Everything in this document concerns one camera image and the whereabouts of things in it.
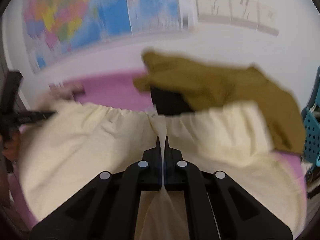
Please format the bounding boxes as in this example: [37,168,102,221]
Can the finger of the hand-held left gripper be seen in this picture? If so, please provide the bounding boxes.
[15,110,57,126]

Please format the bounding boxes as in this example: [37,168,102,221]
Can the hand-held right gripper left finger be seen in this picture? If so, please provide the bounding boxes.
[29,136,164,240]

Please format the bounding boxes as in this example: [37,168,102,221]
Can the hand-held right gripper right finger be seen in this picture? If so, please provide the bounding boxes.
[164,135,293,240]

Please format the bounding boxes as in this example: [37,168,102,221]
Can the cream pants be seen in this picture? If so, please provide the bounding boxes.
[19,101,307,240]

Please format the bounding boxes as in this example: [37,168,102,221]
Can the black garment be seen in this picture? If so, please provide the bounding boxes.
[150,86,195,117]

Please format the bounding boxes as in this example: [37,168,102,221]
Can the pink flower print bed sheet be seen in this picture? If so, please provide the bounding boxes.
[7,71,309,230]

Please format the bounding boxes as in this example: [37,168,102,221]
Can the olive brown garment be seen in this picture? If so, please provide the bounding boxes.
[132,51,307,155]

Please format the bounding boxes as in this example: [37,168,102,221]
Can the blue plastic basket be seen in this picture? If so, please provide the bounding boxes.
[301,66,320,167]

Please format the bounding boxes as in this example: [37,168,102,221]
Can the colourful wall map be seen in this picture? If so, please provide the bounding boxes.
[21,0,193,74]

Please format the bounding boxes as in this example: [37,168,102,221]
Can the white wall socket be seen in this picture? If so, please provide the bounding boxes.
[195,0,233,25]
[230,0,260,30]

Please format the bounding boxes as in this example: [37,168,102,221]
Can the white wall switch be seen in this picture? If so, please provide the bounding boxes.
[257,1,280,37]

